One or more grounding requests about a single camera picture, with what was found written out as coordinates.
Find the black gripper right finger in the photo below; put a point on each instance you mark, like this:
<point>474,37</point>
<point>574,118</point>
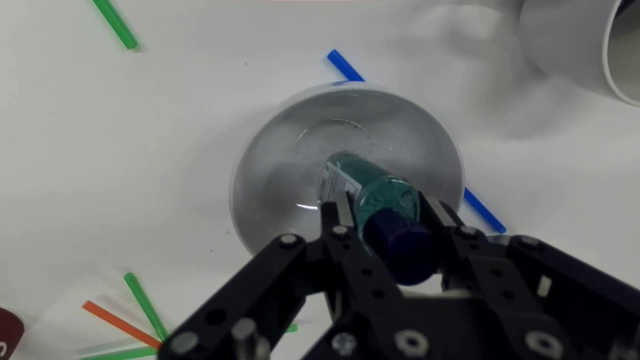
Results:
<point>553,292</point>

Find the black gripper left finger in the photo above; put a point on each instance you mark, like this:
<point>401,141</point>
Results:
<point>280,286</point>

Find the teal bottle with blue cap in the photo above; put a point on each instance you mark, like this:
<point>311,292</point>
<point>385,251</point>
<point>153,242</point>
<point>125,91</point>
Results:
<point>382,201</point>

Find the short green tape strip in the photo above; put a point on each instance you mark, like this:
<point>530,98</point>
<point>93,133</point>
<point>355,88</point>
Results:
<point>127,353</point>
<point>144,306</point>

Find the orange tape strip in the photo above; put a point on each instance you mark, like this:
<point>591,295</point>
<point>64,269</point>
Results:
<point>121,323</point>

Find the blue tape strip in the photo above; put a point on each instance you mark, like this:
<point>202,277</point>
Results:
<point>345,66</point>

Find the white mug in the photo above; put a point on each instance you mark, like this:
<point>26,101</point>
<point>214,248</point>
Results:
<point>573,46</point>

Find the red paper cup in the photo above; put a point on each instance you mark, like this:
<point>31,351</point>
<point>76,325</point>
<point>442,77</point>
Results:
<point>11,333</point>

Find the long green tape strip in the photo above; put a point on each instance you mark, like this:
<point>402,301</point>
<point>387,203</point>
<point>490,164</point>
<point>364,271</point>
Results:
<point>116,24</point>

